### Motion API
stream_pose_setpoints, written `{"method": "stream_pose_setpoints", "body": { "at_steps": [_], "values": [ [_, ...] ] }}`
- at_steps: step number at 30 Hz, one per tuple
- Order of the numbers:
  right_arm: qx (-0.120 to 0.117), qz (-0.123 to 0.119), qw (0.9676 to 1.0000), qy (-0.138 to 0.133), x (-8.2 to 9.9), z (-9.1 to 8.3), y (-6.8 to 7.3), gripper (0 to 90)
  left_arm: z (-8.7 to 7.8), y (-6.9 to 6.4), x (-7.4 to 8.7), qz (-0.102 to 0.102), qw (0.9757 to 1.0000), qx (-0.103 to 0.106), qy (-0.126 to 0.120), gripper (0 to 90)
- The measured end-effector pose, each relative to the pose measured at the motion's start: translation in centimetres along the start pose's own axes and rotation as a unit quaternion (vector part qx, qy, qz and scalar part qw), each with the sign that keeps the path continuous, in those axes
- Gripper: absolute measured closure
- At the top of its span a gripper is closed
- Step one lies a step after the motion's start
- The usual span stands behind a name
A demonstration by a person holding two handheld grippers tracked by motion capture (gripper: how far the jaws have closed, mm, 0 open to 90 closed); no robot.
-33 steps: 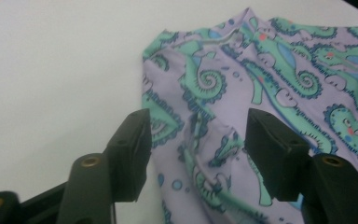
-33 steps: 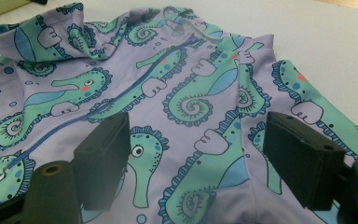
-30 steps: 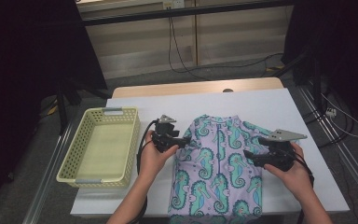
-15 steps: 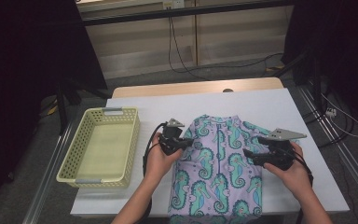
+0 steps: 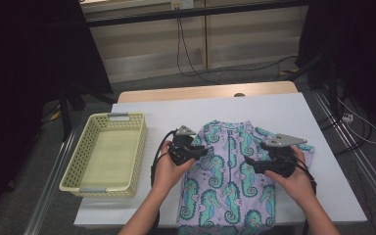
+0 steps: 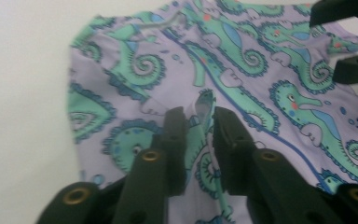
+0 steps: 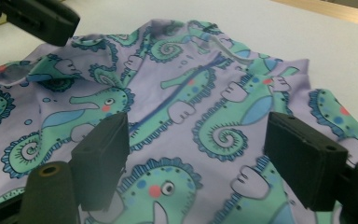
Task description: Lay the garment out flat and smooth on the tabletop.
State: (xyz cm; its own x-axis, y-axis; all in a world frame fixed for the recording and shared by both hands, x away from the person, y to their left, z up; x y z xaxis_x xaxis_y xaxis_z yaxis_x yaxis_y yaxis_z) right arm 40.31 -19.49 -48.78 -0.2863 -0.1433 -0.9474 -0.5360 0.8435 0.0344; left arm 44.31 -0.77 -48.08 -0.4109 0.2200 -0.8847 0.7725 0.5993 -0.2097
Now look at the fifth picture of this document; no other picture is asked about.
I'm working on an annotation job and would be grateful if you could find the yellow perforated plastic basket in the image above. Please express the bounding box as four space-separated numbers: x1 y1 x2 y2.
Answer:
59 112 149 199

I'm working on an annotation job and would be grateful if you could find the hand-held gripper black cable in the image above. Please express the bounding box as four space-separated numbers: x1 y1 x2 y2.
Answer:
293 160 317 235
150 129 178 235

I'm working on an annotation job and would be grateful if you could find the person's left hand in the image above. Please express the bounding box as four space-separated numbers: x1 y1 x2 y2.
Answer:
152 140 195 197

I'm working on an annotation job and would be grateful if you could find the person's right hand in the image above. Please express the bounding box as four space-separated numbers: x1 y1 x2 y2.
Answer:
264 145 316 210

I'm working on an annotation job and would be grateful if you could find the white floor cable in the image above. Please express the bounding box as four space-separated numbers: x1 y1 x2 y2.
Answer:
337 97 376 146

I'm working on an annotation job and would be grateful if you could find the left hand-held gripper black cable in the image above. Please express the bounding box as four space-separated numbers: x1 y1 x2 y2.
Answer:
150 129 178 235

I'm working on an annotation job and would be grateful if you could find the black horizontal bar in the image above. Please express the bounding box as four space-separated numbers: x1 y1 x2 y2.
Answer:
85 0 309 28

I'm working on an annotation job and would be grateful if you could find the black curtain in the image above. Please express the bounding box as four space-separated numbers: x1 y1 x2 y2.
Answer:
0 0 114 226
298 0 376 138

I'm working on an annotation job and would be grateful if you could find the black tripod stand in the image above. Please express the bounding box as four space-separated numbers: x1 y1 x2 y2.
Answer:
58 82 118 143

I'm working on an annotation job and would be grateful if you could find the right hand-held gripper black cable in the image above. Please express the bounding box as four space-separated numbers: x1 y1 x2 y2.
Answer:
293 160 317 235

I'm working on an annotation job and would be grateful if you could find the black floor cable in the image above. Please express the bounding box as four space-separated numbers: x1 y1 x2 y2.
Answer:
317 97 375 156

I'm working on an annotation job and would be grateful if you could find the purple seahorse print garment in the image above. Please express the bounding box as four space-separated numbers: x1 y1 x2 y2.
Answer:
175 119 316 235

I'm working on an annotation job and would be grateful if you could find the aluminium floor rail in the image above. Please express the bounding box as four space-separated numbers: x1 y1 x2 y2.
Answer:
312 90 376 214
23 128 77 235

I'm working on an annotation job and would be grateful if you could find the white table cover sheet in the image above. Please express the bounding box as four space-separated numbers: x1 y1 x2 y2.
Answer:
73 92 368 228

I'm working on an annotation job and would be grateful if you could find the white wall socket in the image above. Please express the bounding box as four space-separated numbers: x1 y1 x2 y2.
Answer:
170 0 195 11

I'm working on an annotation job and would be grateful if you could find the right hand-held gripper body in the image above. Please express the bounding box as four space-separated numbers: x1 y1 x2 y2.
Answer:
253 133 307 179

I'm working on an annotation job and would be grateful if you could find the black metal stand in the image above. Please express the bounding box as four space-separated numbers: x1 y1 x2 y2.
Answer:
285 53 341 114

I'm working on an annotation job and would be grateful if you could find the light wooden table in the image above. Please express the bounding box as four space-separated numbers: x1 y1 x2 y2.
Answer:
117 80 299 104

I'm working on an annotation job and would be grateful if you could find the black hanging power cable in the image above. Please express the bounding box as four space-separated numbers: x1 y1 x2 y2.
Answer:
175 8 300 86

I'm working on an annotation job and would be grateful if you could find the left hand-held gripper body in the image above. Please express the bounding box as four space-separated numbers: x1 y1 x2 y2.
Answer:
167 124 209 165

